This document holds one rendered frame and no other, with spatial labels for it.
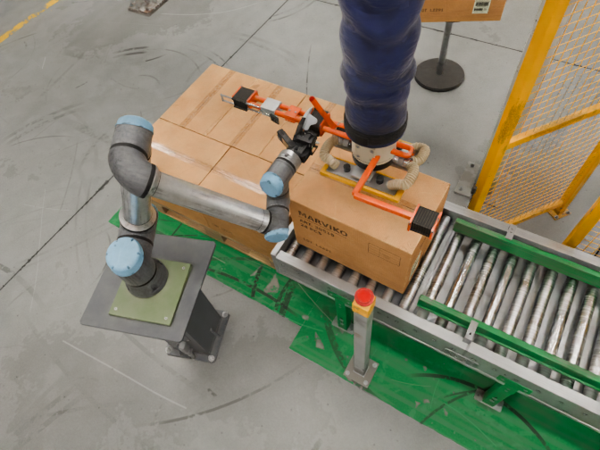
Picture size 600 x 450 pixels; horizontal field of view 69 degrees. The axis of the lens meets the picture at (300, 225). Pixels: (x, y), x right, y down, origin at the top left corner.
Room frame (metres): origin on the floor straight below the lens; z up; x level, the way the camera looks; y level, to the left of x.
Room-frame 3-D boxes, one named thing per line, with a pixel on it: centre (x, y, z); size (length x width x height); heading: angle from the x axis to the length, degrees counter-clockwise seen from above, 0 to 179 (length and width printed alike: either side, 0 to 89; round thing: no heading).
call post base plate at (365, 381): (0.61, -0.18, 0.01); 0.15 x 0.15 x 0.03; 50
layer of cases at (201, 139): (2.02, 0.26, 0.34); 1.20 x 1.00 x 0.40; 50
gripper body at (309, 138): (1.16, -0.06, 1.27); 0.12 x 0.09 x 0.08; 141
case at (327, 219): (1.12, -0.32, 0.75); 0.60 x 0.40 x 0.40; 48
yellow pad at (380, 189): (1.05, -0.28, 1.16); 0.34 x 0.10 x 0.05; 51
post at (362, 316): (0.61, -0.18, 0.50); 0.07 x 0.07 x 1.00; 50
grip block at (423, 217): (0.73, -0.41, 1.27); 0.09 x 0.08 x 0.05; 141
